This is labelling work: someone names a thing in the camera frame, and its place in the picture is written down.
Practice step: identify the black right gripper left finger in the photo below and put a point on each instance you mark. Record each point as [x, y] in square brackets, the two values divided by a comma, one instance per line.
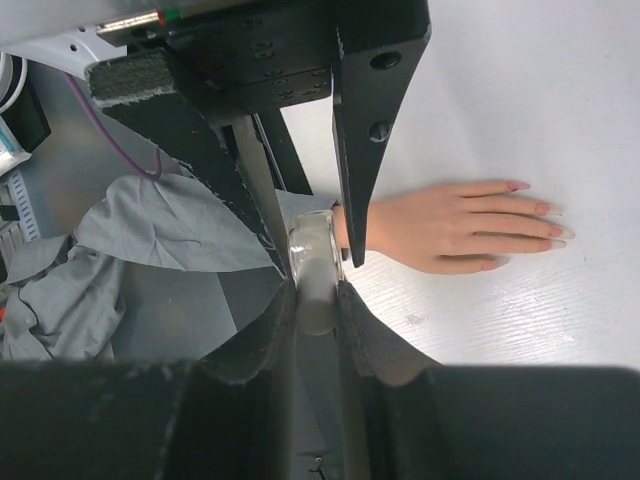
[225, 416]

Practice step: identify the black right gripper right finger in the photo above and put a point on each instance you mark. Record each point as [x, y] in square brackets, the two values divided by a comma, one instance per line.
[406, 416]

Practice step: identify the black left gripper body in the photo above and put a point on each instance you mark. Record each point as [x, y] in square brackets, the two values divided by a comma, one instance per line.
[275, 54]

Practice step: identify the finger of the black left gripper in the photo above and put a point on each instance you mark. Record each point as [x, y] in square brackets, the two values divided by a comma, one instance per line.
[156, 95]
[369, 88]

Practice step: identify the clear nail polish bottle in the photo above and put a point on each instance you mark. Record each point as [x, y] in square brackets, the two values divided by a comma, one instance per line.
[316, 267]

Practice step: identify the grey sleeved forearm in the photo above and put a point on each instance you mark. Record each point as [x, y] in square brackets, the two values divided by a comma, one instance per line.
[138, 278]

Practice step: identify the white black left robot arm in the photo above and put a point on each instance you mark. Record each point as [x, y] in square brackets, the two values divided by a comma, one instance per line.
[62, 34]

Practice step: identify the mannequin hand with nails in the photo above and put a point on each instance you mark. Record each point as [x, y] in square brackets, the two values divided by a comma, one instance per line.
[466, 228]

